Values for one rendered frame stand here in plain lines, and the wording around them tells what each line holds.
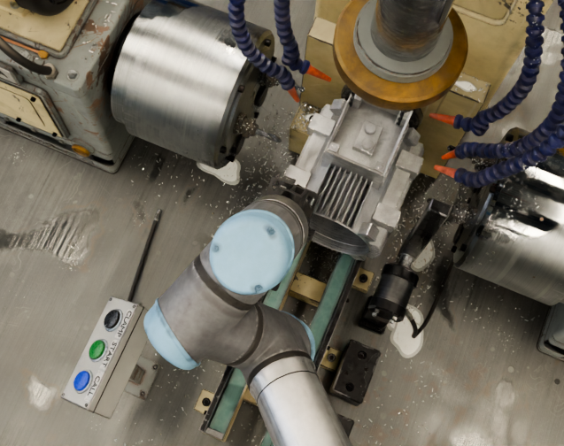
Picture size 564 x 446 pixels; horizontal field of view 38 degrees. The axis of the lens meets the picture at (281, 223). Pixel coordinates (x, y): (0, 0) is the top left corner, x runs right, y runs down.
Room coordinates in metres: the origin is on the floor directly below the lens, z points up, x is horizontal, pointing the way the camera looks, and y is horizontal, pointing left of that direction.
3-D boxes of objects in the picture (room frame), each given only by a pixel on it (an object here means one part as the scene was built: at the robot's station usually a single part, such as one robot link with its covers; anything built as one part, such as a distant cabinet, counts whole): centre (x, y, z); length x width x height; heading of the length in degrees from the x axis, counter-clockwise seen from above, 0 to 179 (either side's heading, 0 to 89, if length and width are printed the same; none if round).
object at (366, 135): (0.51, -0.12, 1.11); 0.12 x 0.11 x 0.07; 161
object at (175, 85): (0.63, 0.21, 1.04); 0.37 x 0.25 x 0.25; 72
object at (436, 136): (0.67, -0.17, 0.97); 0.30 x 0.11 x 0.34; 72
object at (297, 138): (0.62, -0.04, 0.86); 0.07 x 0.06 x 0.12; 72
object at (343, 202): (0.47, -0.11, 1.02); 0.20 x 0.19 x 0.19; 161
